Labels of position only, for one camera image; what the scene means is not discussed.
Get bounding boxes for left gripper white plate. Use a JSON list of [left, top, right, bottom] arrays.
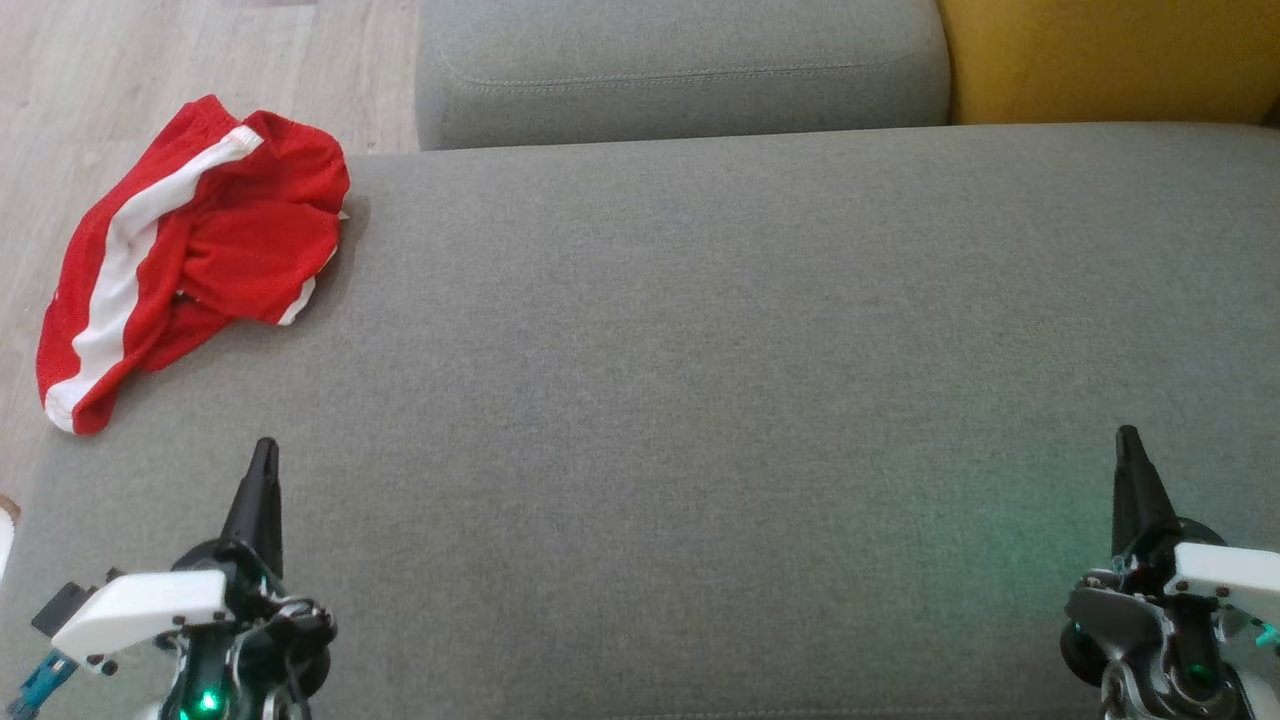
[[52, 437, 338, 720]]

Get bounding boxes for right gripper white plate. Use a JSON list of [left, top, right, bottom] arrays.
[[1060, 425, 1280, 720]]

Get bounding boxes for red shorts with white stripe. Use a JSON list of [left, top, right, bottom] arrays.
[[36, 95, 351, 436]]

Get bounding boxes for white round object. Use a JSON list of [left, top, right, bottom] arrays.
[[0, 497, 21, 586]]

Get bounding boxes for yellow cushion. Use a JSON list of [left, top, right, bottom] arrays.
[[937, 0, 1280, 127]]

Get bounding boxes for grey fabric sofa seat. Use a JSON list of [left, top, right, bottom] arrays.
[[0, 122, 1280, 720]]

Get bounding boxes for grey sofa back cushion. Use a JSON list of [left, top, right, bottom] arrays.
[[415, 0, 951, 151]]

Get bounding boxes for blue left cable connector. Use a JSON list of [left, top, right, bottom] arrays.
[[5, 650, 78, 717]]

